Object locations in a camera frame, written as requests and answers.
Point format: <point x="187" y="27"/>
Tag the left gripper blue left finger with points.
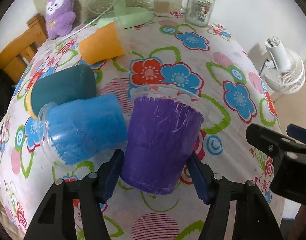
<point x="97" y="188"/>

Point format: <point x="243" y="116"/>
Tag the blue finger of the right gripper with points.
<point x="296" y="132"/>

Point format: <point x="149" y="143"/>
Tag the white standing fan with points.
<point x="283" y="70"/>

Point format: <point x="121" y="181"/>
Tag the glass mason jar mug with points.
<point x="198" y="12"/>

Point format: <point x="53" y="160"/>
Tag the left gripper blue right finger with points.
<point x="215" y="191"/>

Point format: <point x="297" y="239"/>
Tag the floral tablecloth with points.
<point x="206" y="62"/>

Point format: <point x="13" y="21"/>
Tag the orange plastic cup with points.
<point x="105" y="43"/>

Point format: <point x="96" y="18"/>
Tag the orange wooden chair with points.
<point x="16" y="56"/>

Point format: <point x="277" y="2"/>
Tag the dark teal cup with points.
<point x="67" y="85"/>

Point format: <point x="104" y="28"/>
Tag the purple plastic cup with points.
<point x="162" y="132"/>

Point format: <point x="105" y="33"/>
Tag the purple plush toy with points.
<point x="59" y="18"/>

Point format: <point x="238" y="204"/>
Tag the blue plastic cup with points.
<point x="79" y="130"/>

